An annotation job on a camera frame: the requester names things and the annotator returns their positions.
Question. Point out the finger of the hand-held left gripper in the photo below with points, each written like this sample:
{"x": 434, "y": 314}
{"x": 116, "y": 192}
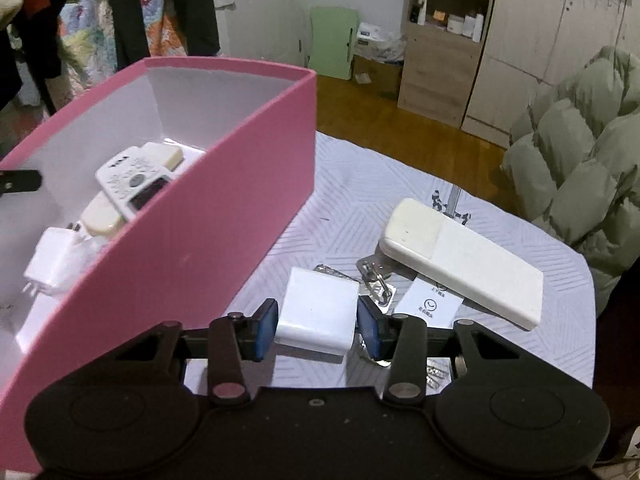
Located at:
{"x": 20, "y": 182}

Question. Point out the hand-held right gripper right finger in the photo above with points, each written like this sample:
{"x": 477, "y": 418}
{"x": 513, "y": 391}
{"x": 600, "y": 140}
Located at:
{"x": 369, "y": 327}

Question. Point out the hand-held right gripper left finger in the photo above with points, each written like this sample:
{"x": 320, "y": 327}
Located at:
{"x": 266, "y": 332}

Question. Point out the white square charger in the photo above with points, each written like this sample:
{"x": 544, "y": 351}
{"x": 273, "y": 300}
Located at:
{"x": 317, "y": 312}

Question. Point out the white charger with prongs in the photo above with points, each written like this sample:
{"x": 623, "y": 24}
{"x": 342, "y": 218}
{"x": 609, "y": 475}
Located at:
{"x": 52, "y": 260}

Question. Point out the white remote with buttons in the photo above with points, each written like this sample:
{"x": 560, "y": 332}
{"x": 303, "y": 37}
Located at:
{"x": 130, "y": 180}

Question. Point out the pink cardboard box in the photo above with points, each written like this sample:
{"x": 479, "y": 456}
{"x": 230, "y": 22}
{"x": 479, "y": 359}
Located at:
{"x": 200, "y": 240}

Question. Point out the long two-tone white power bank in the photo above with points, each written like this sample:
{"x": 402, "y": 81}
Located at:
{"x": 465, "y": 265}

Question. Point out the white paper card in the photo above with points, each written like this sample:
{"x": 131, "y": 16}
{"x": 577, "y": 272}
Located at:
{"x": 430, "y": 305}

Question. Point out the grey patterned table cloth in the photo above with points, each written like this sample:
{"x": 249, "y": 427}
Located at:
{"x": 350, "y": 200}

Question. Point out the colourful patchwork quilt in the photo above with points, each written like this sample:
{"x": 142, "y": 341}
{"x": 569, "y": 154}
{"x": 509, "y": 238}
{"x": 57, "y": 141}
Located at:
{"x": 90, "y": 30}

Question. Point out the dark hanging clothes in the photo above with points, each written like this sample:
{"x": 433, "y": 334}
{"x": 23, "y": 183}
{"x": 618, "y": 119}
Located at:
{"x": 130, "y": 5}

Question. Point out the brown cardboard box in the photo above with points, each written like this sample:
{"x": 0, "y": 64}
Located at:
{"x": 377, "y": 77}

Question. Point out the wooden shelf unit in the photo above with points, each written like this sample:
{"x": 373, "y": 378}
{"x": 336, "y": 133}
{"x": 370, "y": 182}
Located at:
{"x": 445, "y": 70}

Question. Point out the green puffer jacket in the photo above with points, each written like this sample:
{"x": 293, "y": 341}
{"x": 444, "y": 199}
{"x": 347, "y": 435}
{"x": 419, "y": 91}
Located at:
{"x": 580, "y": 160}

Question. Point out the green folding table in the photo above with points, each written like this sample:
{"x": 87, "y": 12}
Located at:
{"x": 332, "y": 42}

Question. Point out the white plastic bag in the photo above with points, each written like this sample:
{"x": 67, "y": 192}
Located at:
{"x": 380, "y": 40}

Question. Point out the white jar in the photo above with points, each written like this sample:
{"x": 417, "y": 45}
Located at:
{"x": 456, "y": 25}

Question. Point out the white spray bottle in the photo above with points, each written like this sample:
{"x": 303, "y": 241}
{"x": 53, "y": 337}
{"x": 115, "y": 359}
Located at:
{"x": 422, "y": 12}

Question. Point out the light wooden wardrobe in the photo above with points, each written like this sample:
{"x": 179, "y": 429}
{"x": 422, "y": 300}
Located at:
{"x": 545, "y": 45}

